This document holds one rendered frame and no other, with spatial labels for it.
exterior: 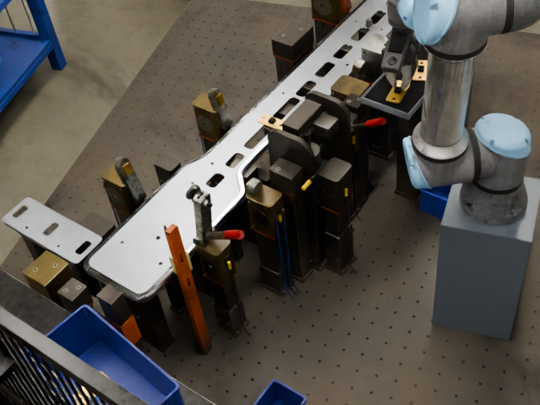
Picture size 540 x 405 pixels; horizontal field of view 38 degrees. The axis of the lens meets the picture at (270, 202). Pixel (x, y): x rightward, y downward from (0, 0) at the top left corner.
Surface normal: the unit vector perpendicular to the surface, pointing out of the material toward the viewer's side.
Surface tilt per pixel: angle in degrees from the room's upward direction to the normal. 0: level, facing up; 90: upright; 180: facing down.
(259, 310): 0
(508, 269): 90
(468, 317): 90
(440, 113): 96
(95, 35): 0
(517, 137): 7
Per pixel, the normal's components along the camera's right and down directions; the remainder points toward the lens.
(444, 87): -0.37, 0.77
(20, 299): -0.10, -0.68
